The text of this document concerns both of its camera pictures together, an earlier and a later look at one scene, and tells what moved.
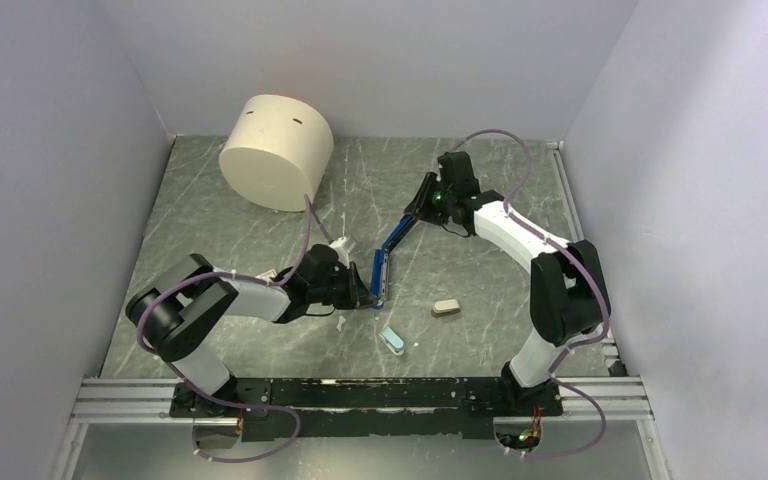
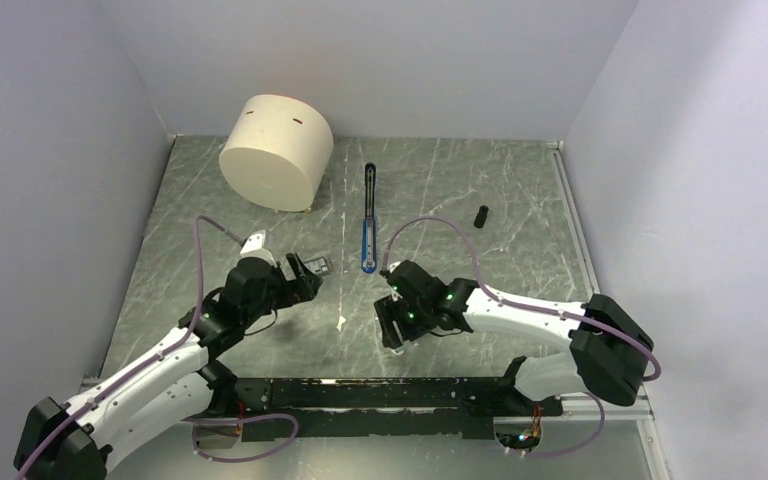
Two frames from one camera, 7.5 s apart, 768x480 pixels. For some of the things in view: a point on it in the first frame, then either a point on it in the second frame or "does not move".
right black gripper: [421, 201] -> [388, 309]
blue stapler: [381, 262] -> [369, 222]
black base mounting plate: [283, 408] does not move
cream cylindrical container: [278, 150] does not move
